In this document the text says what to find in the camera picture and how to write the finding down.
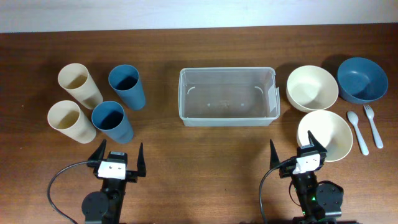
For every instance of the white plastic spoon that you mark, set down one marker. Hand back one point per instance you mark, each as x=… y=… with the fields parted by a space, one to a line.
x=354 y=120

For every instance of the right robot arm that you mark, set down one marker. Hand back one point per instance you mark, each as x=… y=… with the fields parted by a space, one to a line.
x=320 y=202

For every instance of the blue cup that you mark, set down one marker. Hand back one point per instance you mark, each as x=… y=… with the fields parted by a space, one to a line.
x=110 y=118
x=126 y=82

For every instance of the blue bowl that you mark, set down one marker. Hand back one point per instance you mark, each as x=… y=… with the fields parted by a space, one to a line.
x=361 y=81

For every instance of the cream cup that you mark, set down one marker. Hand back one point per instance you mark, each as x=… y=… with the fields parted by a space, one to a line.
x=77 y=81
x=67 y=117

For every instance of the cream bowl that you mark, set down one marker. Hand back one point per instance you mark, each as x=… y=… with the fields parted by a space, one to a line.
x=330 y=130
x=310 y=88

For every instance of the cream bowl front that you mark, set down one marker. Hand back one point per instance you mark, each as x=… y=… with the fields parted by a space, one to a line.
x=330 y=130

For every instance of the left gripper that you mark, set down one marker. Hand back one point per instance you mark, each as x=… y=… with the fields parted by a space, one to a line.
x=132 y=175

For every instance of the white plastic fork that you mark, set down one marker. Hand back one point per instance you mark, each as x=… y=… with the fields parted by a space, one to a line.
x=377 y=138

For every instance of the cream cup front left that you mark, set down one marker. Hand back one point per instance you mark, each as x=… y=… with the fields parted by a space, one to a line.
x=67 y=117

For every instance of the blue cup front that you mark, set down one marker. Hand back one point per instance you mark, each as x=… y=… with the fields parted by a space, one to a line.
x=110 y=118

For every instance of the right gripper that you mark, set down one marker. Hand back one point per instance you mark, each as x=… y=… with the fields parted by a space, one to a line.
x=286 y=170

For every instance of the cream cup back left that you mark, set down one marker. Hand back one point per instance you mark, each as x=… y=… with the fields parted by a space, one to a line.
x=77 y=81

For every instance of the cream bowl back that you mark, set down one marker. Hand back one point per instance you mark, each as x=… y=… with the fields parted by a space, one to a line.
x=310 y=88

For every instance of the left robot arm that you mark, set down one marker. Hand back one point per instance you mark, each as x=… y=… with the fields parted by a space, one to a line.
x=105 y=205

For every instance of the clear plastic container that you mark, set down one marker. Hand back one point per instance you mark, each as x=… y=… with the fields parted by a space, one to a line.
x=229 y=96

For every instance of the blue cup back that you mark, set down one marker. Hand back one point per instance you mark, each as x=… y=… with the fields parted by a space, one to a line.
x=126 y=82

